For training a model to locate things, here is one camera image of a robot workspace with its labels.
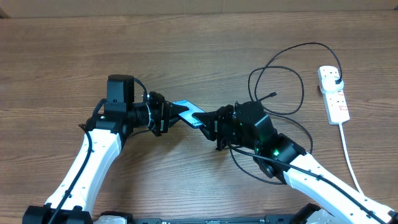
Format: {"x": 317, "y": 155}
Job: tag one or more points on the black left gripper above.
{"x": 165, "y": 109}

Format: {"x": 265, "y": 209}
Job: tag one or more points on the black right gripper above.
{"x": 216, "y": 118}

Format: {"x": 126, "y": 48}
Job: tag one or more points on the blue Samsung Galaxy smartphone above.
{"x": 187, "y": 116}

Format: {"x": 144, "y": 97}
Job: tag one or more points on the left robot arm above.
{"x": 106, "y": 132}

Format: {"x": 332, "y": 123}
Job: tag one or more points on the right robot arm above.
{"x": 247, "y": 125}

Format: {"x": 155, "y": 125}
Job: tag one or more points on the white charger plug adapter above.
{"x": 330, "y": 85}

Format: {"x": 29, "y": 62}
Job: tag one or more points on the white power extension strip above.
{"x": 335, "y": 103}

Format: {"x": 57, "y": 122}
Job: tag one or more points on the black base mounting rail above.
{"x": 267, "y": 219}

